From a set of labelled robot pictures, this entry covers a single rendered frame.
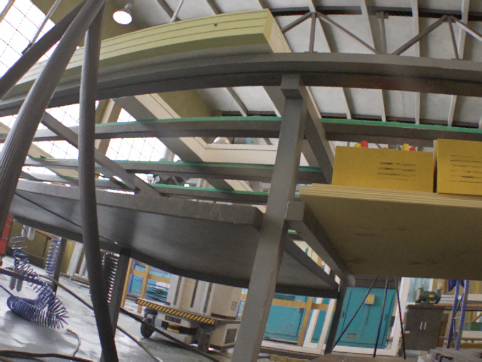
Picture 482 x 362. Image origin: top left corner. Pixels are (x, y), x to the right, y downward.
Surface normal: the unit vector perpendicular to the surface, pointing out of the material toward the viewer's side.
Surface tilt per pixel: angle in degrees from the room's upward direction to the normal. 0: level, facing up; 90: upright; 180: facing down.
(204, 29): 90
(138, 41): 90
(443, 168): 90
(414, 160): 90
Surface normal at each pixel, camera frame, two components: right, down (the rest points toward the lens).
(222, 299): -0.23, -0.36
